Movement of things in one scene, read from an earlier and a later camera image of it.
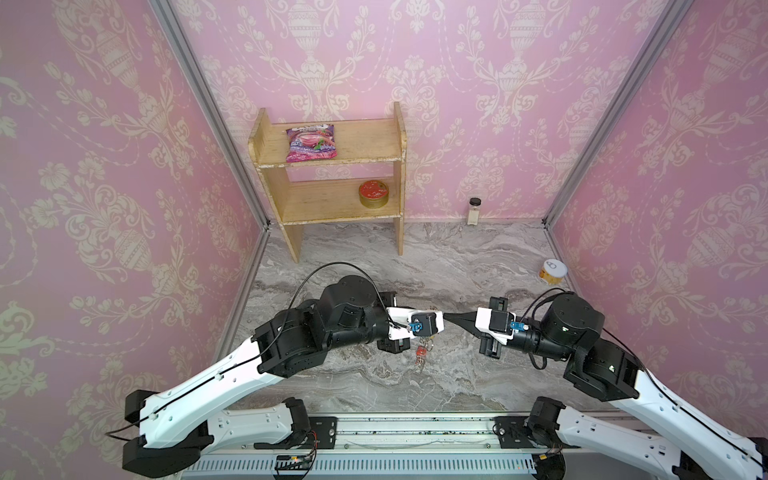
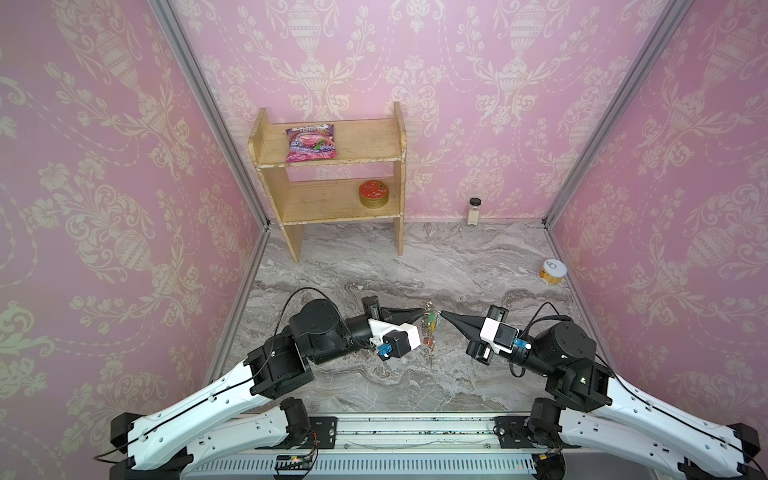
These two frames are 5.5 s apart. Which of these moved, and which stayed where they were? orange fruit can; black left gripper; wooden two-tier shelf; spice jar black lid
Moved: black left gripper
Stayed: wooden two-tier shelf; spice jar black lid; orange fruit can
